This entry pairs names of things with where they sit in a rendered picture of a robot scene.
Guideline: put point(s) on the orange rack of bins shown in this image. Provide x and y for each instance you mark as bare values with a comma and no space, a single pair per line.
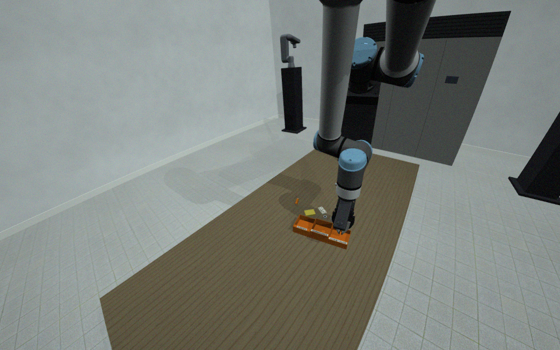
321,230

